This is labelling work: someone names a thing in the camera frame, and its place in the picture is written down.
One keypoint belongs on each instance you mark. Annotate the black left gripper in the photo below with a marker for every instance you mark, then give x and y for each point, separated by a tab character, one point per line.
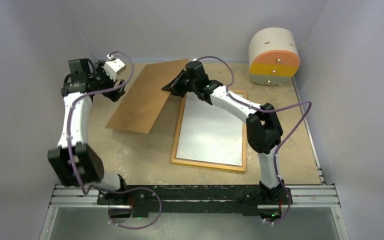
114	95

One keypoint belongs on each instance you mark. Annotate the yellow wooden picture frame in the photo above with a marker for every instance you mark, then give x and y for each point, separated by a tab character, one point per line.
175	149

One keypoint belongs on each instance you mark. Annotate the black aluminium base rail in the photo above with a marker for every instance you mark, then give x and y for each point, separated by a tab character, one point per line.
247	200

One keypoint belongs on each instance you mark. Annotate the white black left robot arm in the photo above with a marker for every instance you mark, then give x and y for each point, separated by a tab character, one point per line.
75	163

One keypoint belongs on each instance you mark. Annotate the round three-drawer cabinet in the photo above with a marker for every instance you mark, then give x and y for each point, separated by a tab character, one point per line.
273	57

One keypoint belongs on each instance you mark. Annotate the building photo print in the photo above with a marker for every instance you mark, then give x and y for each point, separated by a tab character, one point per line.
212	132

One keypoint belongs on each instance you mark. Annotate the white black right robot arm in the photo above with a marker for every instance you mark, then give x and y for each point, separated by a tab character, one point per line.
263	127

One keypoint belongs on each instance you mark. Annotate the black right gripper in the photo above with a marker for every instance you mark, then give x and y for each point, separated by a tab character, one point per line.
174	87

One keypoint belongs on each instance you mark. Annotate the brown cardboard backing board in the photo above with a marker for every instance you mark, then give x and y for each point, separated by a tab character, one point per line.
143	102

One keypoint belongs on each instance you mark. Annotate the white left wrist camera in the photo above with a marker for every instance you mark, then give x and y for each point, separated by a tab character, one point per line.
113	67

